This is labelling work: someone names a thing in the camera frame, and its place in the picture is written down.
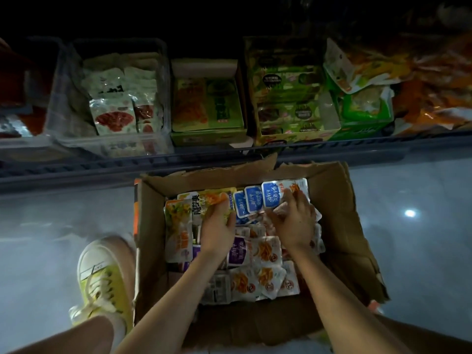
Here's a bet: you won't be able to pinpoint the person's right hand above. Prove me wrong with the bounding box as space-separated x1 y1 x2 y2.
265 186 318 252

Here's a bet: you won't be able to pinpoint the person's left hand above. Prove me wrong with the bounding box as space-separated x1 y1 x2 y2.
199 199 238 260

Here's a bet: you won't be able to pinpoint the brown cardboard box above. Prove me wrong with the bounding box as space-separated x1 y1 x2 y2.
133 154 390 347

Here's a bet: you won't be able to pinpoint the pile of snack packets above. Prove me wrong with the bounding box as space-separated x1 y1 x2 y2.
164 178 325 305

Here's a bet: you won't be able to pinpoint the grey metal store shelf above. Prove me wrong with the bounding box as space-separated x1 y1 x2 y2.
0 0 472 192

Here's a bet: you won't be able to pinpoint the person's left forearm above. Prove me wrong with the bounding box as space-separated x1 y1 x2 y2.
114 250 226 354

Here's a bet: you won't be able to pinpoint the person's right forearm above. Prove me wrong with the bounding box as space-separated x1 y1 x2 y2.
284 243 414 354

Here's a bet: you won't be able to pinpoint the person's left shoe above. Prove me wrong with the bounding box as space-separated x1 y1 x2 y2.
68 236 137 332

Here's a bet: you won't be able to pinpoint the person's right leg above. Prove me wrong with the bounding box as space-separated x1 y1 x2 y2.
376 313 472 354

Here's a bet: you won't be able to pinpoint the person's leg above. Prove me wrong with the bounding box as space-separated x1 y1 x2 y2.
376 313 472 354
7 313 119 354

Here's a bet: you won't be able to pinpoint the person's left leg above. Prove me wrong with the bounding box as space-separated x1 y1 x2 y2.
7 313 119 354

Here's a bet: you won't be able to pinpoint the clear plastic tray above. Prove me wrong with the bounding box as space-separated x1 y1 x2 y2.
48 38 174 158
0 36 71 159

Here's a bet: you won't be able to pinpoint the green orange display carton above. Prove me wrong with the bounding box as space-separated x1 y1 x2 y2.
170 59 250 147

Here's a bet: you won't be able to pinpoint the green snack packets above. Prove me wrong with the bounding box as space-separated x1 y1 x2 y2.
324 66 395 133

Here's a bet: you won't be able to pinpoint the white sock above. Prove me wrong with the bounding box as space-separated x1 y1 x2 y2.
111 313 128 347

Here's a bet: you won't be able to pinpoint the pile of orange yellow packets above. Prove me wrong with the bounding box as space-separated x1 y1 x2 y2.
324 26 472 133

